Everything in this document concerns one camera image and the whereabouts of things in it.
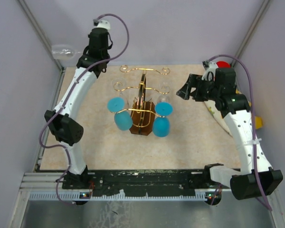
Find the patterned yellow cloth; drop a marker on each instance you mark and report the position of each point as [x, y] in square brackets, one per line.
[218, 114]

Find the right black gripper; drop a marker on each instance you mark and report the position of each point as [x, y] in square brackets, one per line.
[193, 80]

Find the right blue wine glass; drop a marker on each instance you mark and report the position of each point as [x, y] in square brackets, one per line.
[161, 124]

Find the right aluminium corner post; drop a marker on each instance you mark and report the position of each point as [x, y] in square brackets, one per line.
[253, 27]

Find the aluminium corner post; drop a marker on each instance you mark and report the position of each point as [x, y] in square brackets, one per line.
[253, 27]
[39, 31]

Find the left aluminium corner post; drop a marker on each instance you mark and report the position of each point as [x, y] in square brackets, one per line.
[39, 31]

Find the clear wine glass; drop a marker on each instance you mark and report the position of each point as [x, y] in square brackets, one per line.
[119, 85]
[164, 93]
[63, 52]

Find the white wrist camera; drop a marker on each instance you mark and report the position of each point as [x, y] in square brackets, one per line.
[210, 70]
[102, 23]

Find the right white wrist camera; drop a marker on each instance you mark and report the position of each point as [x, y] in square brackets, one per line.
[210, 70]

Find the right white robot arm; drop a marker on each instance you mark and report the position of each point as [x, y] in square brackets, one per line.
[256, 177]

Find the blue wine glass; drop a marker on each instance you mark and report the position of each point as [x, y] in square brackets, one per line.
[161, 124]
[122, 118]

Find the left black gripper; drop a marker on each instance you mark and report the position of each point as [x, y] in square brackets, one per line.
[87, 49]

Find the left blue wine glass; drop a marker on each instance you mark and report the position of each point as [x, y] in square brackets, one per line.
[122, 118]

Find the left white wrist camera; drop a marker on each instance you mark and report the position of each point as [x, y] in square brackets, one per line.
[102, 23]

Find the red plastic wine glass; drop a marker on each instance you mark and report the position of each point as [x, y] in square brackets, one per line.
[223, 64]

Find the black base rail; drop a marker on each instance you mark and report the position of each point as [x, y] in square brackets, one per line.
[145, 185]

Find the gold wire glass rack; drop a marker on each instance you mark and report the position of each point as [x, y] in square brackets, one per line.
[142, 111]

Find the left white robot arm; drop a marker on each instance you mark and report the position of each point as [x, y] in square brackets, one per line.
[62, 120]

